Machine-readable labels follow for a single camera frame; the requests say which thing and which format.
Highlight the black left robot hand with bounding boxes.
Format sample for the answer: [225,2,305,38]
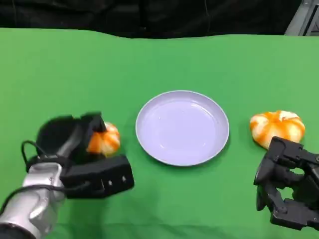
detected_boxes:
[35,111,108,165]

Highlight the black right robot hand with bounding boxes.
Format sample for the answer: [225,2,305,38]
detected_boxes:
[253,135,319,231]

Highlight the small orange white bread roll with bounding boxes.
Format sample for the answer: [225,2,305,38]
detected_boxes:
[86,121,121,158]

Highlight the large orange white bread roll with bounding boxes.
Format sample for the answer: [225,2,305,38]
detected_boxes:
[249,110,306,151]

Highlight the lilac plate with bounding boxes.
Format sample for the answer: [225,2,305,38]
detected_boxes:
[135,90,230,167]

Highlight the green table cloth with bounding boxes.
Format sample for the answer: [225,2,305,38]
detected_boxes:
[0,27,319,239]

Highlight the black backdrop curtain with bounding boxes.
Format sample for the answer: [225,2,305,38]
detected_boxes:
[0,0,303,39]

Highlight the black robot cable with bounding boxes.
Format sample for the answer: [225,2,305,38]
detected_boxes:
[0,181,92,210]
[20,140,42,173]

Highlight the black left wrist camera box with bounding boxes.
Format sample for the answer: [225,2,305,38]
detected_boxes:
[59,154,135,200]

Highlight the grey metal frame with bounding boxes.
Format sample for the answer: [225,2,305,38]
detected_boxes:
[284,0,319,37]

